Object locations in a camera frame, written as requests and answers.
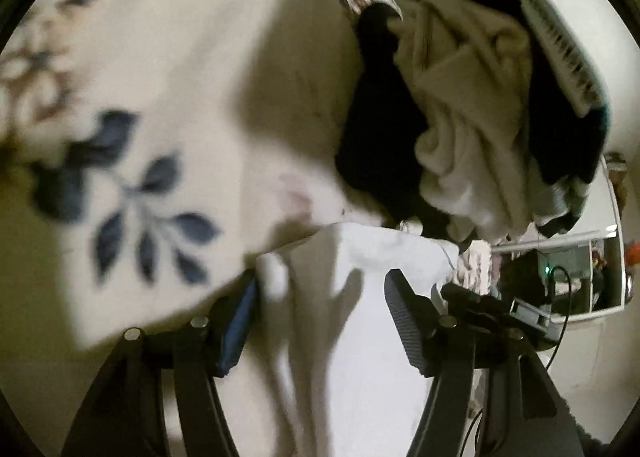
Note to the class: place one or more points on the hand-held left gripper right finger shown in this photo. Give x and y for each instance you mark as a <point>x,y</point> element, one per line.
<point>406,327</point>

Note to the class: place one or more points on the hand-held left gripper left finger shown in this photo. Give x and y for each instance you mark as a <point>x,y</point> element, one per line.
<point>239,324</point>

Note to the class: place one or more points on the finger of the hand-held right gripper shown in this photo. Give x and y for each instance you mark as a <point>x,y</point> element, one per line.
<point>467,298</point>

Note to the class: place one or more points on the white cloth garment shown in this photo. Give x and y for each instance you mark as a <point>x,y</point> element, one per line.
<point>360,337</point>

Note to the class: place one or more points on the white framed mirror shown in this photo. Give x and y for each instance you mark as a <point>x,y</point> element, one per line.
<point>607,237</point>

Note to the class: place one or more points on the cream garment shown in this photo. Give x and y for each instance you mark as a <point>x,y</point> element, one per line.
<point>465,137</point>

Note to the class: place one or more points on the black white striped knit garment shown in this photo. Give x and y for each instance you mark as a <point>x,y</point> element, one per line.
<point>565,87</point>

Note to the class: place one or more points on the floral printed blanket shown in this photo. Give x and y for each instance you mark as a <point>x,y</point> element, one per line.
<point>165,102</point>

